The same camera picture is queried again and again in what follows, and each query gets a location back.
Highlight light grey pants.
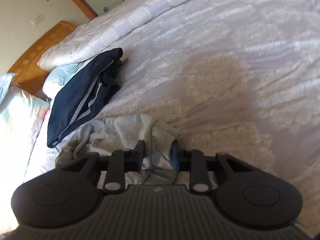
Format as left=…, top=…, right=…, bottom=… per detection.
left=54, top=113, right=216, bottom=189

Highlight dark navy folded pants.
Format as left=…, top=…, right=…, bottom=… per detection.
left=47, top=48, right=123, bottom=148

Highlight lavender embroidered bedspread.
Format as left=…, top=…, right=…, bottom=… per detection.
left=23, top=0, right=320, bottom=238

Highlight light blue pillow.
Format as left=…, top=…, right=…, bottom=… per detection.
left=42, top=63, right=81, bottom=99

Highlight white floral pillow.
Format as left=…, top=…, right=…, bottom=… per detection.
left=1, top=73, right=49, bottom=233

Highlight wooden headboard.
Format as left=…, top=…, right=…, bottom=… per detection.
left=8, top=21, right=76, bottom=95

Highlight rolled lavender quilt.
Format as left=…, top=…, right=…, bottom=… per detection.
left=37, top=0, right=189, bottom=72

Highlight wall switch plate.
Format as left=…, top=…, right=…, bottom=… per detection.
left=31, top=15, right=44, bottom=26

